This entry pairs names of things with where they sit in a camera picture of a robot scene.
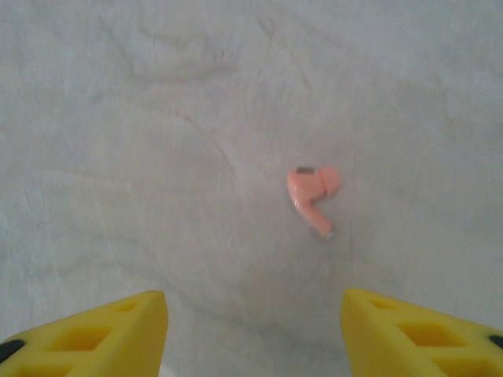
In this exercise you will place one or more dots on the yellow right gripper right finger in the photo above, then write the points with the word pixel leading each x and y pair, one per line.
pixel 412 345

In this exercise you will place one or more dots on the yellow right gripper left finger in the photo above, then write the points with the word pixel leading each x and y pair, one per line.
pixel 86 345

